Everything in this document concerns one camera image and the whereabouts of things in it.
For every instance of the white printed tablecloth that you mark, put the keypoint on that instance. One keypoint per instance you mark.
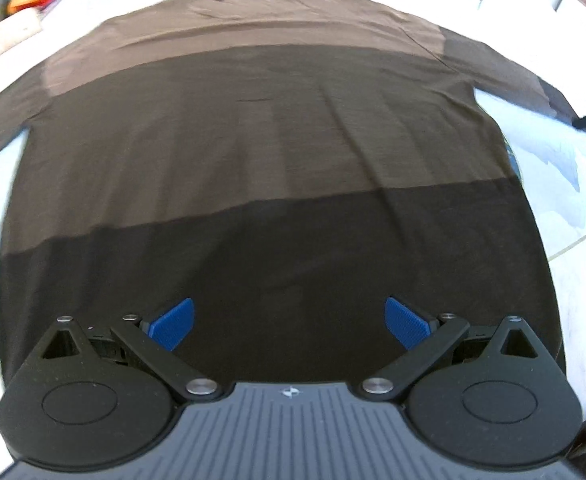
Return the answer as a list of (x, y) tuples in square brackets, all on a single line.
[(538, 160)]

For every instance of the red packet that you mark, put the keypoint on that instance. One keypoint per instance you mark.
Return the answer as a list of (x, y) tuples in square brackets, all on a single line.
[(43, 3)]

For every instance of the beige folded cloth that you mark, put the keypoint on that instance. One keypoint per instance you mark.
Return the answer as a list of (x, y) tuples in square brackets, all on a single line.
[(3, 35)]

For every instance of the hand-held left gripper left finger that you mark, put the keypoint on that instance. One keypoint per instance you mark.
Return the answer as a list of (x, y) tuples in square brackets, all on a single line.
[(173, 322)]

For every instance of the brown sweater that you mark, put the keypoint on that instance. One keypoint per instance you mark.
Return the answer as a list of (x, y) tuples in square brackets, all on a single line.
[(273, 135)]

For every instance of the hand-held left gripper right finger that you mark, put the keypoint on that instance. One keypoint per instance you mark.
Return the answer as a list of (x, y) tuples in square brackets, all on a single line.
[(405, 322)]

